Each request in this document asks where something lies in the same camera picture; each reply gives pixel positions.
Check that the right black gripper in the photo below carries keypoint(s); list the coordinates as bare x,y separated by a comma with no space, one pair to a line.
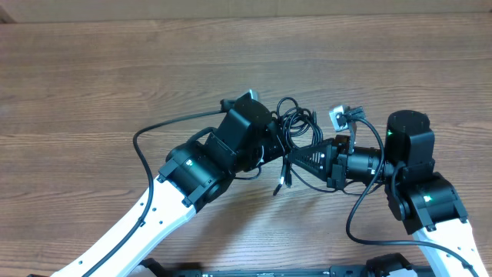
338,154

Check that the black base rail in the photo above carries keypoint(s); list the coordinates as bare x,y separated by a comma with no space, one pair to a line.
390,265

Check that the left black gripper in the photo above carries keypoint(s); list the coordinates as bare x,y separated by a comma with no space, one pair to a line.
274,137

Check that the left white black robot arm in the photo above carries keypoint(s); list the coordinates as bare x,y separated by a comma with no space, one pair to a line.
194,174

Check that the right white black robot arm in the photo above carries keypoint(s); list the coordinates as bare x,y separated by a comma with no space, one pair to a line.
423,200

